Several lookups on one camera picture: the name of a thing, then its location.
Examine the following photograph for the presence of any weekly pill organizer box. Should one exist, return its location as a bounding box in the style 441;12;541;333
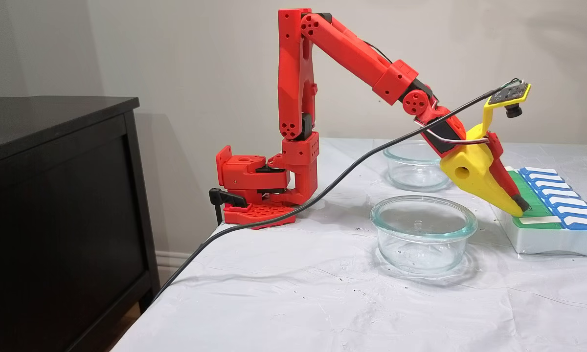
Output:
489;166;587;258

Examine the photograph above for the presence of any small clear glass bowl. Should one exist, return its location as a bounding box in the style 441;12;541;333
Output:
383;140;453;192

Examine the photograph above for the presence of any large clear glass bowl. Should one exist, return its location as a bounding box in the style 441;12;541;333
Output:
370;196;478;274

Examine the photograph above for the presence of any white tablecloth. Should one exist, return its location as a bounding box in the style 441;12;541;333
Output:
110;138;587;352

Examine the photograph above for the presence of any black table clamp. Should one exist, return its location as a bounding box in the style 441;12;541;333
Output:
209;188;248;225

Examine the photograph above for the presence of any white baseboard trim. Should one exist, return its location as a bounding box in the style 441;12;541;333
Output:
156;250;196;290

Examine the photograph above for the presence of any black wooden cabinet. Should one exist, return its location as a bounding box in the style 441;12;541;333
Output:
0;96;161;352

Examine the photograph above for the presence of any red white servo wire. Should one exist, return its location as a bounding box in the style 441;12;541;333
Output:
413;120;492;146

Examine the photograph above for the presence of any camera board on yellow mount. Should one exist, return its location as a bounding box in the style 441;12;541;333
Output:
482;81;532;135

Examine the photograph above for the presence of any black camera cable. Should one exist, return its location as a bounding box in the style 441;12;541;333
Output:
151;78;524;303

